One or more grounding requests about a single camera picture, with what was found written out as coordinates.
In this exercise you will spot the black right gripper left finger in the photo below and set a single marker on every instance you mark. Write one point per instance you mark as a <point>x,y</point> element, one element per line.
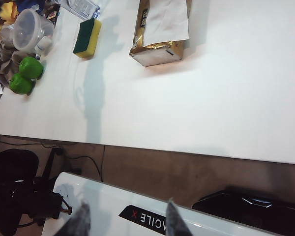
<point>76,223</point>

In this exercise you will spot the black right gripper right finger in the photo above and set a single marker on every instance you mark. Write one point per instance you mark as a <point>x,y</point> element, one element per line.
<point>174,221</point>

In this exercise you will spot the clear plastic measuring cup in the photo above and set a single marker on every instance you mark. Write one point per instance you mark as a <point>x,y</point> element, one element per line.
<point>27,29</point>

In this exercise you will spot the black glossy base cover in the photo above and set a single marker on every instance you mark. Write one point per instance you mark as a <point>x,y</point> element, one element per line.
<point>248,211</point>

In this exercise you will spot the clear Ganten water bottle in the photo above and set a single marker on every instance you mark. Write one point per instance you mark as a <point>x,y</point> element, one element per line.
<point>81,7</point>

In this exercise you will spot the crumpled paper bread bag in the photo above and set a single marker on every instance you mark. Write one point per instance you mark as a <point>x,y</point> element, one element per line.
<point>159,55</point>

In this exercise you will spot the yellow sponge green scouring top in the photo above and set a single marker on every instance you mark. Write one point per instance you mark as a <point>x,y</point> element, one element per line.
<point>84,37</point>

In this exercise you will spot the white tissue sheet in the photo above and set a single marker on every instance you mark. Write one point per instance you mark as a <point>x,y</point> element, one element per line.
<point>166,22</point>

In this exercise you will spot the blue packet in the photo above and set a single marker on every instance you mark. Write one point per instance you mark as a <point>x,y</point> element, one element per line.
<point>32,3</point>

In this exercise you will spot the yellow bag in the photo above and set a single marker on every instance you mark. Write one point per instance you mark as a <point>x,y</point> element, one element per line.
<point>8,11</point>

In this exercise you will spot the grey cloth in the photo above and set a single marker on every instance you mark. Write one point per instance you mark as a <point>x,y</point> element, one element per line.
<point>5,61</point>

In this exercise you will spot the small white bottle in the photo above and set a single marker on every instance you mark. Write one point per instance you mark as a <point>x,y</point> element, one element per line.
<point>44,44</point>

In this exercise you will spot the black metal stand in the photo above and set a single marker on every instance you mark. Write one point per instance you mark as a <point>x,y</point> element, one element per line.
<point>50,162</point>

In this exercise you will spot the green apple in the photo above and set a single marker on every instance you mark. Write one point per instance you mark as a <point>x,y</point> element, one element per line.
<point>30,67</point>
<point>20,83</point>

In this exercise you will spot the white AgileX robot base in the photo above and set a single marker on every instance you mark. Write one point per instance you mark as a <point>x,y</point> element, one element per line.
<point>113,196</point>

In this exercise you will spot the dark printed packet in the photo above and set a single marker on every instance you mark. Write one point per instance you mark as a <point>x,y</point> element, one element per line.
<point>52,13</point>

